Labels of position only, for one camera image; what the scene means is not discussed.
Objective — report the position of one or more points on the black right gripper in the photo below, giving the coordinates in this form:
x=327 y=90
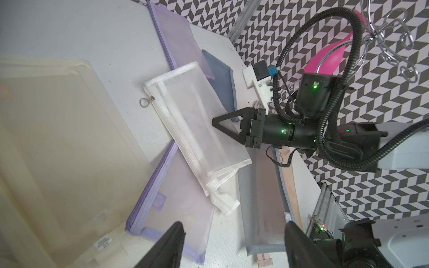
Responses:
x=254 y=127

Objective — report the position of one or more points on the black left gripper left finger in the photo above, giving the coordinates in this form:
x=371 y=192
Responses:
x=167 y=252

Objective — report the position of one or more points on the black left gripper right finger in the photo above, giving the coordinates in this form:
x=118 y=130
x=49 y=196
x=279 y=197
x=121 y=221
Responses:
x=301 y=251

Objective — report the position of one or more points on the white mesh pencil pouch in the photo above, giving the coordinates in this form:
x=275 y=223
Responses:
x=186 y=104

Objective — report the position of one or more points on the grey mesh pouch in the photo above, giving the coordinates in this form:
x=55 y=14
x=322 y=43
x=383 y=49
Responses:
x=263 y=203

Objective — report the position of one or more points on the small purple mesh pouch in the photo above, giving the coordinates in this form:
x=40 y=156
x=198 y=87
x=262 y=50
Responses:
x=172 y=194

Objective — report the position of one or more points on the dark blue flat pouch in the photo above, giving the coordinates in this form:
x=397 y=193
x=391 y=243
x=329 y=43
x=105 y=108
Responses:
x=223 y=82

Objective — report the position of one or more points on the lilac mesh pouch rear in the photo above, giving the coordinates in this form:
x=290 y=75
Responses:
x=176 y=37

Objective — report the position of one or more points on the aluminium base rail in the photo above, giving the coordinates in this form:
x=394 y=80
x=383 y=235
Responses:
x=328 y=218

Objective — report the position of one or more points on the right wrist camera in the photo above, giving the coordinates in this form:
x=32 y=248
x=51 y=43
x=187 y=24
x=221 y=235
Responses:
x=259 y=77

